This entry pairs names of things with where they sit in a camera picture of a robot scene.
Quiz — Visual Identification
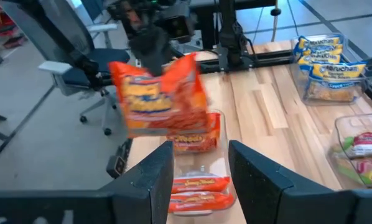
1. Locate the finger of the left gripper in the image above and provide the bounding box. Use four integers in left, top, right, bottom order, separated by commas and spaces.
129, 29, 156, 75
153, 27, 175, 75

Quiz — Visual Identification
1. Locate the black bracket with white label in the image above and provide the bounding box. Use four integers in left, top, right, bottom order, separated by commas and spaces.
106, 138, 133, 180

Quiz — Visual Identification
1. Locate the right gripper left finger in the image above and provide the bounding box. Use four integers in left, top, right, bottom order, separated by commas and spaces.
0, 141, 175, 224

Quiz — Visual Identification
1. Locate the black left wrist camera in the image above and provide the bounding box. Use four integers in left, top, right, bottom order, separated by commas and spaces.
162, 11, 195, 44

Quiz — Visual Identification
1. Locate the row of green ramen packets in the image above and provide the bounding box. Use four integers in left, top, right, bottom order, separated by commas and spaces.
327, 112, 372, 190

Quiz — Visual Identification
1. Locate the hanging cord with black knob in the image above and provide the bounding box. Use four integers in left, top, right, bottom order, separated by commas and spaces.
269, 0, 282, 43

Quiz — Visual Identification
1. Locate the blue Maruchan ramen packet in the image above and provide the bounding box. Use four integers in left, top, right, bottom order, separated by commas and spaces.
297, 53, 342, 65
293, 44, 345, 57
303, 61, 368, 104
293, 34, 342, 49

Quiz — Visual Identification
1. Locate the black office chair white frame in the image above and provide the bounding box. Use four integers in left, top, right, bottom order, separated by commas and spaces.
0, 0, 131, 137

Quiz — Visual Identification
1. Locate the clear plastic bin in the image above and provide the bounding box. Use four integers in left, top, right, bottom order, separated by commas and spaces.
290, 32, 372, 106
165, 108, 238, 217

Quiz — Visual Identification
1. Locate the orange Saucy Noods packet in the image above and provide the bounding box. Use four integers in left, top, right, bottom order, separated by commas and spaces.
168, 191, 236, 215
166, 112, 221, 154
107, 52, 212, 139
170, 175, 231, 194

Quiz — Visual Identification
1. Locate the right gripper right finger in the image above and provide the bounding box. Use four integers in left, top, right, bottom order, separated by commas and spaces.
228, 139, 372, 224

